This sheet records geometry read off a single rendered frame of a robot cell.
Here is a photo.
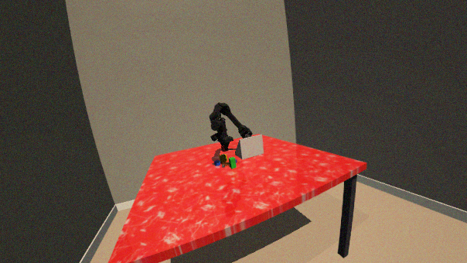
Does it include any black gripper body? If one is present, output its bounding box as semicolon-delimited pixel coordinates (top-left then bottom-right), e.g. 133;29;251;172
217;128;234;142

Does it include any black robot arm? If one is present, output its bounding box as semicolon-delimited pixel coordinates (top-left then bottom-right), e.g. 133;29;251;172
209;102;252;141

